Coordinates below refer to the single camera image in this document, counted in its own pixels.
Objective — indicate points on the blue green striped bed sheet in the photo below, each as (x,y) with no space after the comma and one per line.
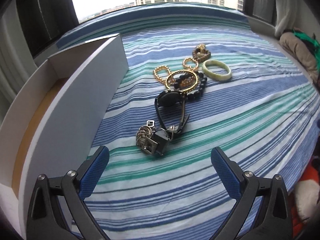
(250,120)

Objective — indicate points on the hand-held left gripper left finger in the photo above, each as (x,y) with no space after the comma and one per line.
(95,172)

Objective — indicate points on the green cloth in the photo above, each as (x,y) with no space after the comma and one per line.
(303,36)

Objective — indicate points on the white cardboard box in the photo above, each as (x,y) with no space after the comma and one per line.
(75,105)

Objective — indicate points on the beige cushion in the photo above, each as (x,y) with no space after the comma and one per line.
(297,50)

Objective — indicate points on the white curtain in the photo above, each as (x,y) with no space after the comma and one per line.
(285,5)

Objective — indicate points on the pale green jade bangle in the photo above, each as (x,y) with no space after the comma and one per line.
(226,74)

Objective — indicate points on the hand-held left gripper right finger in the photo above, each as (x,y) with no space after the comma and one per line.
(225,175)

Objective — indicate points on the dark window frame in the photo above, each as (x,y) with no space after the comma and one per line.
(42,17)
(260,0)

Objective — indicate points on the orange plush toy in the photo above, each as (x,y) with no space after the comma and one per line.
(308,200)

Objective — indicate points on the black wristwatch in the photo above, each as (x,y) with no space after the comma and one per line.
(170,100)

